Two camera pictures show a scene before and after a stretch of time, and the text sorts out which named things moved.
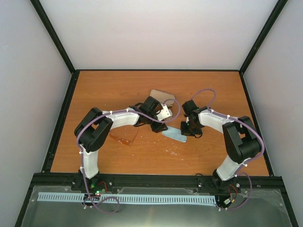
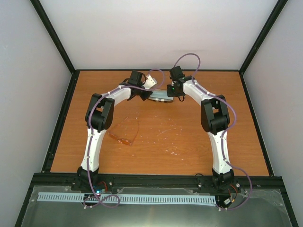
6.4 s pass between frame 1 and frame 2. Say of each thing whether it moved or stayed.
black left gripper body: moved
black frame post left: stayed
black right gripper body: moved
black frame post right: stayed
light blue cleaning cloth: moved
